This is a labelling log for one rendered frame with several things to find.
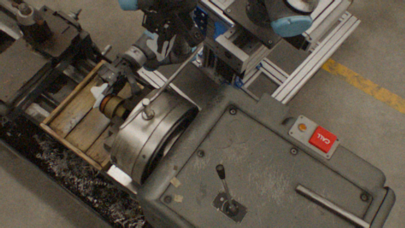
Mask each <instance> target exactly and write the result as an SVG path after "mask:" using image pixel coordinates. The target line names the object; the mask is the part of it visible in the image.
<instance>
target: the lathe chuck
mask: <svg viewBox="0 0 405 228"><path fill-rule="evenodd" d="M158 90H159V89H158V88H156V89H154V90H153V91H152V92H150V93H149V94H148V95H146V96H145V97H144V98H143V99H145V98H147V99H149V100H150V99H151V97H152V96H153V95H154V94H155V93H156V92H157V91H158ZM167 90H169V91H168V92H166V93H165V92H162V93H161V94H160V95H159V96H158V97H157V99H156V100H155V101H153V102H152V103H151V110H152V111H153V112H154V116H153V118H151V119H144V118H143V116H142V114H143V111H142V112H141V114H140V115H139V116H138V117H137V118H134V119H133V120H132V121H131V122H130V123H129V124H128V125H127V126H126V127H125V128H124V129H123V130H120V129H119V131H118V133H117V135H116V137H115V139H114V141H113V145H112V147H111V152H110V154H111V155H112V156H113V155H114V157H116V159H117V163H114V161H113V160H111V159H110V161H111V163H112V164H113V165H114V166H115V167H117V168H118V169H120V171H122V172H123V173H125V174H126V175H127V176H129V177H130V178H132V172H133V166H134V164H135V162H136V160H137V158H138V156H139V154H140V152H141V150H142V148H143V146H144V145H145V144H146V141H147V140H148V138H149V137H150V136H151V135H152V133H153V132H154V130H155V129H156V127H157V126H158V125H159V123H160V122H161V121H162V120H163V118H165V117H166V116H167V115H168V114H169V112H170V111H171V110H172V109H173V108H174V107H175V106H177V105H178V104H180V103H182V102H183V101H188V100H187V99H186V98H185V97H184V96H182V95H181V94H179V93H177V92H176V91H174V90H173V89H171V88H170V87H167ZM141 107H142V101H141V102H140V103H139V104H138V105H137V106H136V107H135V108H134V109H133V110H132V111H131V113H130V115H129V116H128V118H129V117H131V116H132V115H133V114H134V113H135V112H136V111H137V110H138V109H139V108H141ZM128 118H127V119H128ZM127 119H126V120H127ZM126 120H125V121H126Z"/></svg>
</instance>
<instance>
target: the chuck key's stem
mask: <svg viewBox="0 0 405 228"><path fill-rule="evenodd" d="M142 106H144V107H145V108H146V109H144V110H143V111H144V112H145V115H146V116H147V117H149V116H151V103H150V100H149V99H147V98H145V99H143V100H142Z"/></svg>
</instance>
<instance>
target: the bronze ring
mask: <svg viewBox="0 0 405 228"><path fill-rule="evenodd" d="M125 100H126V99H123V98H122V97H120V96H118V95H114V94H112V93H109V94H107V95H106V96H104V97H103V99H102V101H101V102H100V105H99V111H100V112H101V113H102V114H103V115H104V116H105V117H106V118H108V119H110V120H111V119H112V118H114V117H115V116H116V115H117V116H118V117H120V118H122V119H123V120H124V121H125V120H126V119H127V118H128V116H129V115H130V113H131V111H130V110H128V109H127V108H126V107H124V102H125Z"/></svg>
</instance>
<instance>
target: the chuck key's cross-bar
mask: <svg viewBox="0 0 405 228"><path fill-rule="evenodd" d="M203 46H204V44H203V43H200V44H199V45H198V47H197V48H196V49H195V50H193V51H192V53H191V54H190V56H188V58H187V59H186V60H185V61H184V62H183V64H182V65H181V66H179V67H178V69H177V70H176V71H175V72H174V73H173V74H172V76H171V77H170V78H169V79H168V80H167V82H166V83H165V84H164V85H163V86H162V87H161V88H160V89H159V90H158V91H157V92H156V93H155V94H154V95H153V96H152V97H151V99H150V103H152V102H153V101H155V100H156V99H157V97H158V96H159V95H160V94H161V93H162V92H163V91H164V90H165V89H166V88H167V87H168V86H169V85H170V83H171V82H172V81H173V79H174V78H175V77H176V76H177V75H178V74H179V73H180V72H181V71H182V70H183V69H184V67H185V66H186V65H187V64H188V63H189V62H190V61H191V60H192V59H193V57H194V56H196V54H197V53H198V51H199V50H200V49H201V48H202V47H203ZM144 109H146V108H145V107H144V106H142V107H141V108H139V109H138V110H137V111H136V112H135V113H134V114H133V115H132V116H131V117H129V118H128V119H127V120H126V121H125V122H124V123H123V124H122V125H120V126H119V129H120V130H123V129H124V128H125V127H126V126H127V125H128V124H129V123H130V122H131V121H132V120H133V119H134V118H137V117H138V116H139V115H140V114H141V112H142V111H143V110H144Z"/></svg>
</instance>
